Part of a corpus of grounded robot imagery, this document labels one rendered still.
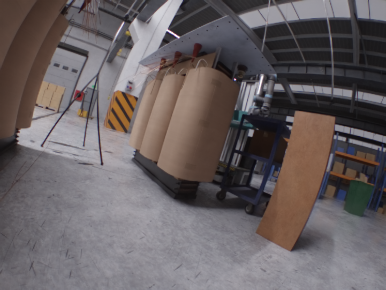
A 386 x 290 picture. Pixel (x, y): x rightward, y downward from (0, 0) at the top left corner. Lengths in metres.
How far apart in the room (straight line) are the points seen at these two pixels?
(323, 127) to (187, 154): 0.97
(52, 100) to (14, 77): 6.22
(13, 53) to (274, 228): 1.88
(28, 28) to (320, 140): 1.83
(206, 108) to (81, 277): 1.19
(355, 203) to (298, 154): 3.66
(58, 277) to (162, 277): 0.36
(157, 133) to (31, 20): 1.38
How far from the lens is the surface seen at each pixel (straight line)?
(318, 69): 8.18
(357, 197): 4.65
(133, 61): 6.88
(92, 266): 0.64
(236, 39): 1.39
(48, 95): 7.31
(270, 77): 2.54
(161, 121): 1.56
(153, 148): 1.56
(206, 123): 1.20
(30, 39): 1.13
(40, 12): 1.17
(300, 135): 1.18
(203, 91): 1.23
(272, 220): 1.21
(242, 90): 2.88
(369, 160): 9.06
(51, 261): 0.65
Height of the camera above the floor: 0.50
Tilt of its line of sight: 1 degrees down
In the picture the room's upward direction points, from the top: 17 degrees clockwise
